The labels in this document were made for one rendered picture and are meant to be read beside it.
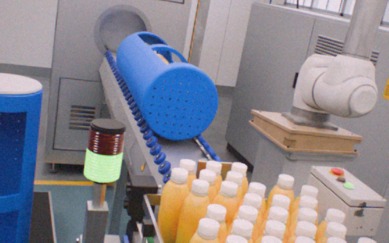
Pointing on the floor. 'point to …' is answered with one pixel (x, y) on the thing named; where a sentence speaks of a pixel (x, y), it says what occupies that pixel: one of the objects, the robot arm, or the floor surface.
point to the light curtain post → (199, 28)
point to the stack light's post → (94, 223)
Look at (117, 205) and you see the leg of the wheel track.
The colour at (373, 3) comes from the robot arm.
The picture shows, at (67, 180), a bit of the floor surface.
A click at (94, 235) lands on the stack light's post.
